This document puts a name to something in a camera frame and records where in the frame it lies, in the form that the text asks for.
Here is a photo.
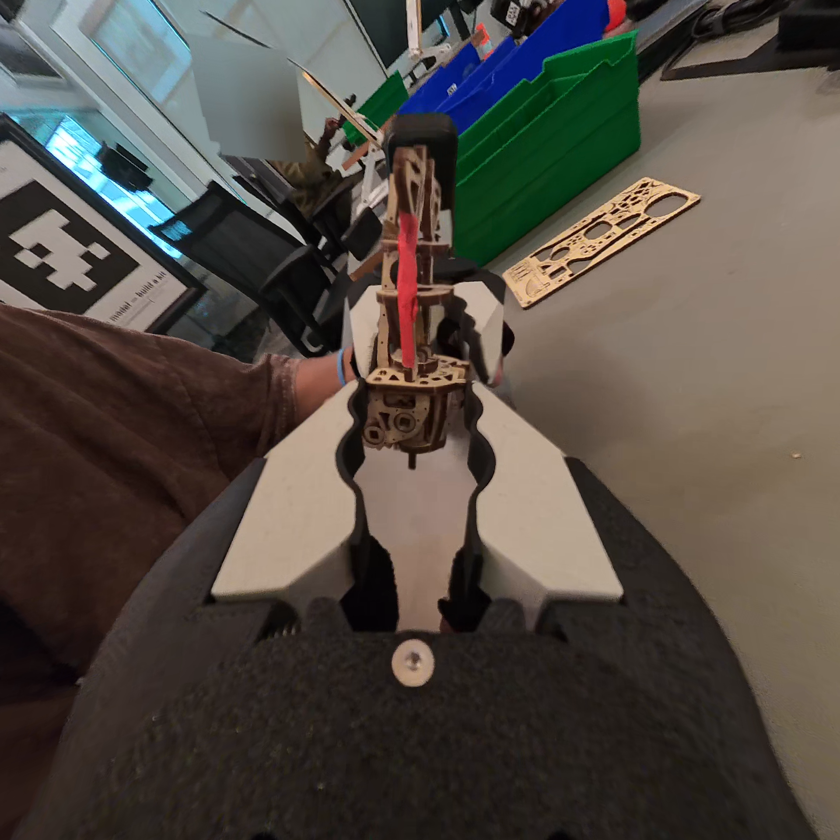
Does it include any black office chair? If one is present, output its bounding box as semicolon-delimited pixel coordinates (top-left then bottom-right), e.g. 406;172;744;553
311;174;388;263
147;180;352;358

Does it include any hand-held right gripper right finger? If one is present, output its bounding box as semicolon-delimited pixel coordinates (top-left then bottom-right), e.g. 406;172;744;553
465;382;624;614

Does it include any person's left forearm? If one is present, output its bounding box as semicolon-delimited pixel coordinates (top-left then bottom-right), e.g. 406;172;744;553
0;303;358;657

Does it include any black cable bundle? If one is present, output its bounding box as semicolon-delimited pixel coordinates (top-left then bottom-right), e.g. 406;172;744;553
686;0;791;37

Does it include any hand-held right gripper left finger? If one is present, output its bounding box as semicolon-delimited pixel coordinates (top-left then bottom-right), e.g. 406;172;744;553
211;381;362;606

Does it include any blue plastic storage bin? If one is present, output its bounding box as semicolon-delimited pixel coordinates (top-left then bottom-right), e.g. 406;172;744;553
399;39;488;129
453;0;613;135

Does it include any thin wooden board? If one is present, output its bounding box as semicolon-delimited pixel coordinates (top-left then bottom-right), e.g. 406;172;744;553
301;69;389;142

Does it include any laser-cut wooden part sheet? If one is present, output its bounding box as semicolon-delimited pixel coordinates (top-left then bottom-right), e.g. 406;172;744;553
502;176;702;309

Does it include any wooden model assembly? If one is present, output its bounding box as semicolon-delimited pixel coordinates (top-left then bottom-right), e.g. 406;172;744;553
357;146;473;468

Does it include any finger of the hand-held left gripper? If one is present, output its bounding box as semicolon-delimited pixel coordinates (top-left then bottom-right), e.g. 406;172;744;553
436;272;516;388
343;286;388;383

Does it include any black equipment frame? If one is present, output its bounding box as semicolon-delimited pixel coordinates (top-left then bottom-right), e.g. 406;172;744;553
659;10;840;83

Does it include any black framed tag sign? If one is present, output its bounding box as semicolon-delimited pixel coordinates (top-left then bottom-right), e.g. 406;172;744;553
0;112;207;336

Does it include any green plastic storage bin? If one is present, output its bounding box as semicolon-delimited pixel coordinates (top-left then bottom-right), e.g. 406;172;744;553
453;29;641;266
341;71;412;147
458;69;595;175

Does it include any red rubber band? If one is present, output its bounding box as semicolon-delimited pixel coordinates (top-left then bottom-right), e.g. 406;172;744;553
394;210;422;368

